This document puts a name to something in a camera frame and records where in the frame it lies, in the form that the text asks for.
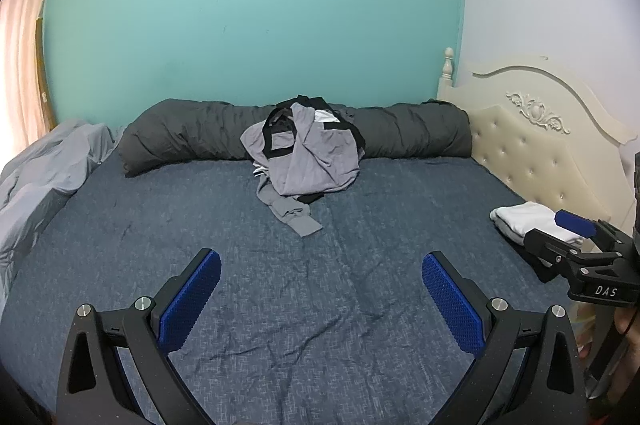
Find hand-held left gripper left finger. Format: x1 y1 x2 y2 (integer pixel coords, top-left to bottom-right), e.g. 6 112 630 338
56 248 222 425

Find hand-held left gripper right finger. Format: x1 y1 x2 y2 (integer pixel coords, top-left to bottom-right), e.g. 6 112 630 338
421 251 587 425

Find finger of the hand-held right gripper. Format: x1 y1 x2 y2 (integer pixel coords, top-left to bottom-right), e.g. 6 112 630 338
525 229 596 276
555 209 631 256

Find grey jacket with black trim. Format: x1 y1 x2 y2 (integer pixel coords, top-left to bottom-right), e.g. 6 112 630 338
241 95 367 200

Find folded white clothes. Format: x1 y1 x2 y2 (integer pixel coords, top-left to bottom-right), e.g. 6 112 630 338
490 202 587 251

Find person's right hand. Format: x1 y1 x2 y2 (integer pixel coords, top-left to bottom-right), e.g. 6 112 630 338
616 307 640 338

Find cream tufted headboard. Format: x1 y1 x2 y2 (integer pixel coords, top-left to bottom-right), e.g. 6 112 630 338
436 47 637 251

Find grey pants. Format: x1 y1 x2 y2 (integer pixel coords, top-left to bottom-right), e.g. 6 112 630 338
256 182 322 237

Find dark grey rolled duvet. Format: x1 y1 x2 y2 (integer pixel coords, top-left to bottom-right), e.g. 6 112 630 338
120 99 473 178

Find light grey blanket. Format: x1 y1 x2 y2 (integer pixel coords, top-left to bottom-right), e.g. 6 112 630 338
0 120 120 301

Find wooden frame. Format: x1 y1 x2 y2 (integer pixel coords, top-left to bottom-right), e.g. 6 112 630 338
35 19 57 132

